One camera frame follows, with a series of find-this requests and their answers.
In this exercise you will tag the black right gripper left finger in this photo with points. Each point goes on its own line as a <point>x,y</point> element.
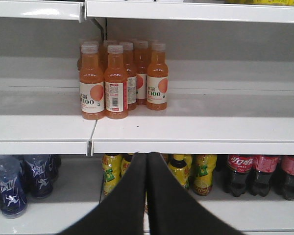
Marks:
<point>122,211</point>

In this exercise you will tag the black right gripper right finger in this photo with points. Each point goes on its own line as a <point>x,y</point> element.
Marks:
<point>172,210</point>

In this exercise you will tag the yellow lemon tea bottle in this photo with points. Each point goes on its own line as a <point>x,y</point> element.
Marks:
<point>180,169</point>
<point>203,178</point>
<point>111,166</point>

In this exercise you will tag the white middle left shelf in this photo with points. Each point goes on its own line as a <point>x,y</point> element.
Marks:
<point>76,192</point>

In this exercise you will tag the white shelf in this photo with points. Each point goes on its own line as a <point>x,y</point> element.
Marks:
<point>43,9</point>
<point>198,121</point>
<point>155,10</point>
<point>43,116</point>
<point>253,215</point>
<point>76,192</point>

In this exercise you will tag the plastic cola bottle red label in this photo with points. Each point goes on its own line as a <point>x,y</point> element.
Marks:
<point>287,183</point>
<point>237,169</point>
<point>263,168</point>

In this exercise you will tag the blue sports drink bottle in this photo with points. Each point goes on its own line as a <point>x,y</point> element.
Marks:
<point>12,196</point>
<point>37,169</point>

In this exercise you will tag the white upper right shelf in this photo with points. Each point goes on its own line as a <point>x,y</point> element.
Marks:
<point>198,121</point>

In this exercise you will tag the white middle right shelf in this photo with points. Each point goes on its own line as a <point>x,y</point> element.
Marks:
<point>253,215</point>

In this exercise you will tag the orange C100 juice bottle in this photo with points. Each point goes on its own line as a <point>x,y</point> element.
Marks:
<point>115,78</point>
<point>91,84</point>
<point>157,78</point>

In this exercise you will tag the white upper left shelf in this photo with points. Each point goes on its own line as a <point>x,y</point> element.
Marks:
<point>43,116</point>

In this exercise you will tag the white top left shelf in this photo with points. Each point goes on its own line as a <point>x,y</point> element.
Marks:
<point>43,9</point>

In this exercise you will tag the white top right shelf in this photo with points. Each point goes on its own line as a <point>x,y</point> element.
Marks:
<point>155,10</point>

